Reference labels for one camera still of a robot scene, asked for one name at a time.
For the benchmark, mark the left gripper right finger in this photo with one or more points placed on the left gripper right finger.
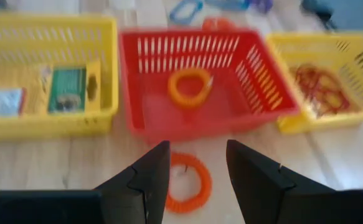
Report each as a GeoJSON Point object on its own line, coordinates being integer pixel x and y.
{"type": "Point", "coordinates": [256, 186]}

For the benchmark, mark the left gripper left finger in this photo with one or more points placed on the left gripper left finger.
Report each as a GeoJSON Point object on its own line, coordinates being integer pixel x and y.
{"type": "Point", "coordinates": [137, 193]}

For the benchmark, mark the red orange coil wristband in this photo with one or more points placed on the red orange coil wristband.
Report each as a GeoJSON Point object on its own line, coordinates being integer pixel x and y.
{"type": "Point", "coordinates": [204, 186]}
{"type": "Point", "coordinates": [217, 23]}

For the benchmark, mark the yellow green card package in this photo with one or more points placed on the yellow green card package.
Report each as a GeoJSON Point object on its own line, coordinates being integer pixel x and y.
{"type": "Point", "coordinates": [67, 87]}

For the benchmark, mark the yellow package white label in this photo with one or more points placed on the yellow package white label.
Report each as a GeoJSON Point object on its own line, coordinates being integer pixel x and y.
{"type": "Point", "coordinates": [3, 102]}

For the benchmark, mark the yellow plastic basket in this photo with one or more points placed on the yellow plastic basket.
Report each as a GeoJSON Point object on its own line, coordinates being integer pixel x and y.
{"type": "Point", "coordinates": [293, 124]}
{"type": "Point", "coordinates": [44, 127]}

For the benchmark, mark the red plastic basket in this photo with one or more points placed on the red plastic basket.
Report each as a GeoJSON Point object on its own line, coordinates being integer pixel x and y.
{"type": "Point", "coordinates": [156, 118]}

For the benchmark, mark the blue rubber band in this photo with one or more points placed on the blue rubber band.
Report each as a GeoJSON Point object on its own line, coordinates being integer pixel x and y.
{"type": "Point", "coordinates": [231, 6]}
{"type": "Point", "coordinates": [172, 15]}

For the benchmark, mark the purple coil wristband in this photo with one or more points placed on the purple coil wristband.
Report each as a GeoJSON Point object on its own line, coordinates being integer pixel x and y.
{"type": "Point", "coordinates": [262, 4]}

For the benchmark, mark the black table edge clamp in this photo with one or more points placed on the black table edge clamp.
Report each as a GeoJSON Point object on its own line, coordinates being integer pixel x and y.
{"type": "Point", "coordinates": [318, 11]}

